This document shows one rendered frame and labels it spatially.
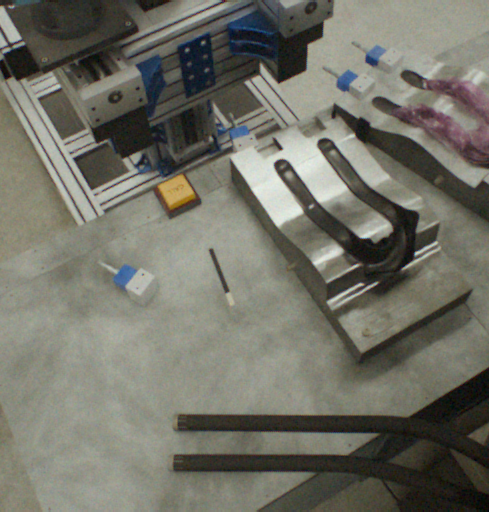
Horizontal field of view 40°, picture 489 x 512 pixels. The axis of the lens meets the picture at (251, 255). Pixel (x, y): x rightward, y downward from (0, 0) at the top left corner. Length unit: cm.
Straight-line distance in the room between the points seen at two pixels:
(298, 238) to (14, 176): 159
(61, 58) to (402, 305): 85
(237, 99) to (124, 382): 138
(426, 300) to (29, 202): 168
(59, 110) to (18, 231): 46
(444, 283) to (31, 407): 82
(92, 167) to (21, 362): 109
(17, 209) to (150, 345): 136
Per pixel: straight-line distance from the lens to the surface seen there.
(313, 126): 151
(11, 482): 220
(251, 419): 120
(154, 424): 128
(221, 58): 174
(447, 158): 147
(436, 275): 134
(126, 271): 136
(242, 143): 149
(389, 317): 128
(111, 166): 233
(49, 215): 253
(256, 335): 132
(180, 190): 145
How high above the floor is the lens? 202
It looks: 61 degrees down
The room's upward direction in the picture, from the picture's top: 4 degrees counter-clockwise
